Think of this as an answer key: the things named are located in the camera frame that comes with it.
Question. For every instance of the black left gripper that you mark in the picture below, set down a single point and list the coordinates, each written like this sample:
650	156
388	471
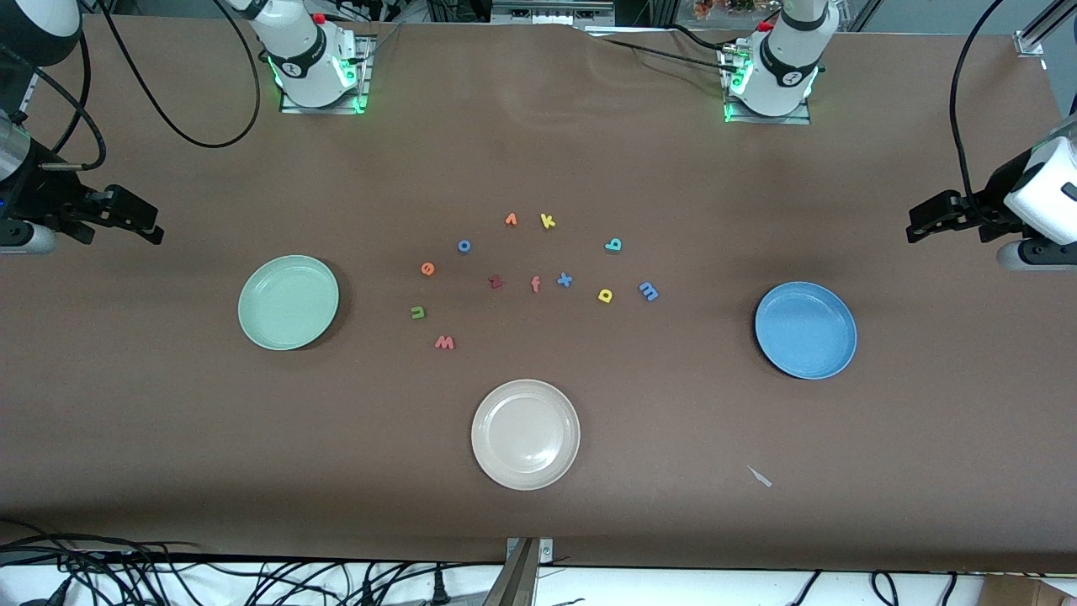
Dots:
998	199

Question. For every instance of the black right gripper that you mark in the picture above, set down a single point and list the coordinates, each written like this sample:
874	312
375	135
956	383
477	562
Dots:
35	199

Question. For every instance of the blue foam letter m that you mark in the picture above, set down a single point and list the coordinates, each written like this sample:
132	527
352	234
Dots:
649	292

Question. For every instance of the pink foam letter w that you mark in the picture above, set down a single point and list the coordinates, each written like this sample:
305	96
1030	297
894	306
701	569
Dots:
444	344

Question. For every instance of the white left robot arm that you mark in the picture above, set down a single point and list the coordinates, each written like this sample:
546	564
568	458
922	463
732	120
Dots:
782	59

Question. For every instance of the blue plate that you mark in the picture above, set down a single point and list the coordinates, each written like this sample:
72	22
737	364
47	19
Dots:
805	330

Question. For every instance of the green plate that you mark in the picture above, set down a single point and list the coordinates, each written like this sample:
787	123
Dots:
289	302

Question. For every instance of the brown table cover sheet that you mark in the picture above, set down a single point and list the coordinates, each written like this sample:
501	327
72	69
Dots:
168	421

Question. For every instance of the colourful flowers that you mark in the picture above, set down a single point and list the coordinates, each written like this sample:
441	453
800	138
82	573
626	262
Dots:
724	7

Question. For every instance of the small white paper scrap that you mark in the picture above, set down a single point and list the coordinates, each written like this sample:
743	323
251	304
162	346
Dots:
760	476

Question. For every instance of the cardboard box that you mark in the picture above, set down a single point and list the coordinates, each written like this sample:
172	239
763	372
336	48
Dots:
1026	593

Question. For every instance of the grey metal box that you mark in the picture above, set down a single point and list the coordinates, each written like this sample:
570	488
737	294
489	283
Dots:
547	10

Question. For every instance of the beige plate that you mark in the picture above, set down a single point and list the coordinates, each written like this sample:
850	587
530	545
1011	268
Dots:
526	434

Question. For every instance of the black power plug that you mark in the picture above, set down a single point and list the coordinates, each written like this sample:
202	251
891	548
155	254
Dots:
438	589

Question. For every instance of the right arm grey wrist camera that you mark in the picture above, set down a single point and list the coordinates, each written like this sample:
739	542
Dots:
25	238

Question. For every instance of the aluminium frame rail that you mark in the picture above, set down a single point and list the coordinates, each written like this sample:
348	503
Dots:
28	93

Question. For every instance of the aluminium frame extrusion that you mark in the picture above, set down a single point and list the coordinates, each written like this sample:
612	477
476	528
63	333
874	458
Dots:
1039	29

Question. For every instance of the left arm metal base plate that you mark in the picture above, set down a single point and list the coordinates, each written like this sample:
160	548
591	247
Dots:
774	119

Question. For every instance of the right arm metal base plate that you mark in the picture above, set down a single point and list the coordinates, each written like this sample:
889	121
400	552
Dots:
336	108

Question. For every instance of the grey metal bracket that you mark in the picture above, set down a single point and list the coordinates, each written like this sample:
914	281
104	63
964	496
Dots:
522	576

